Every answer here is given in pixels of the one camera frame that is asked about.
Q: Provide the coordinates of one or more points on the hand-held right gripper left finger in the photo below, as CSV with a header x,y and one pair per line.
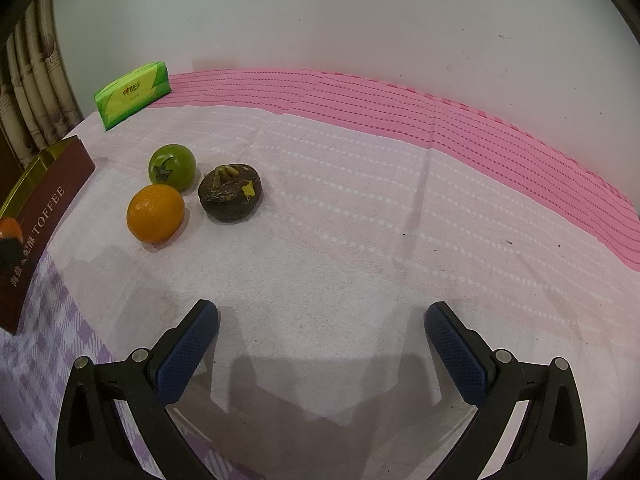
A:
x,y
187,355

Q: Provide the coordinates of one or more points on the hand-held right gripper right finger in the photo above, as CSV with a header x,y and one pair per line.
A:
x,y
457,355

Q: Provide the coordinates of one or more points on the orange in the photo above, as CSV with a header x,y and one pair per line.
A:
x,y
155,212

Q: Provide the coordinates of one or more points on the dark brown water chestnut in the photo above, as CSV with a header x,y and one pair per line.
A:
x,y
225,200

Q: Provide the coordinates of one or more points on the green tomato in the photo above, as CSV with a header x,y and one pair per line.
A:
x,y
177,160

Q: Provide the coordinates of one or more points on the gold metal tin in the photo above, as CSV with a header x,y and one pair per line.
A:
x,y
45,220

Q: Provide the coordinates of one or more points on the pink purple checked cloth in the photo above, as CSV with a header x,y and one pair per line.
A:
x,y
350,210

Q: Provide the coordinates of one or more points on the green tissue box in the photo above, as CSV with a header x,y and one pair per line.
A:
x,y
132,92

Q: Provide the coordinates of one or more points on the beige patterned curtain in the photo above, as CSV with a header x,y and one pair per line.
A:
x,y
35,85

